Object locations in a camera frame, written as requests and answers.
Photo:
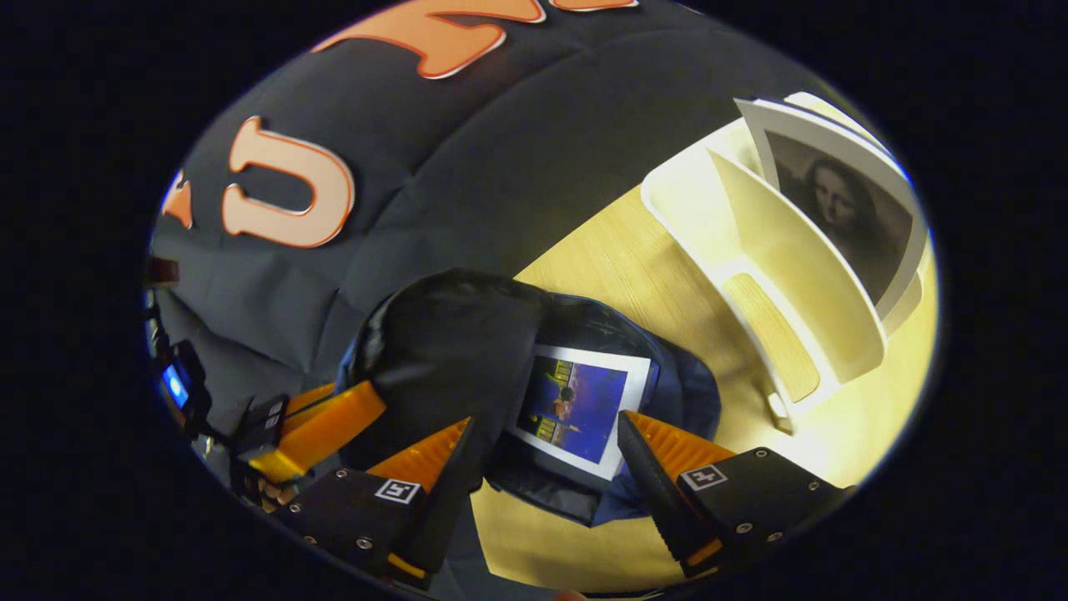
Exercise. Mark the cream bookshelf rack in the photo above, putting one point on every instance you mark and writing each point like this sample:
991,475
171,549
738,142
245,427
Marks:
793,275

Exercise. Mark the blue schoolbag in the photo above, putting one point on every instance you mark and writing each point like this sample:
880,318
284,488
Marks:
450,351

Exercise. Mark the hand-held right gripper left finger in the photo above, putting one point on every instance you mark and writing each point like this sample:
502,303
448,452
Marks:
450,492

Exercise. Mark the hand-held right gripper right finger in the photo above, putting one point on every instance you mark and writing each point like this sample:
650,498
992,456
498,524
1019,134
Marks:
651,492

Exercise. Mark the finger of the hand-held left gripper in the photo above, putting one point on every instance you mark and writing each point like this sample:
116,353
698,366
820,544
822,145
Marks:
307,401
321,430

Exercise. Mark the grey portrait cover book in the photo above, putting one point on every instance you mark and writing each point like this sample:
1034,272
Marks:
843,209

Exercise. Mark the blue night cover book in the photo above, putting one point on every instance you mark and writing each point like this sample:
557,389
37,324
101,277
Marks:
576,409

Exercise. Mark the black backdrop cloth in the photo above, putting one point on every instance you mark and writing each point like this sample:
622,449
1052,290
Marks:
467,167

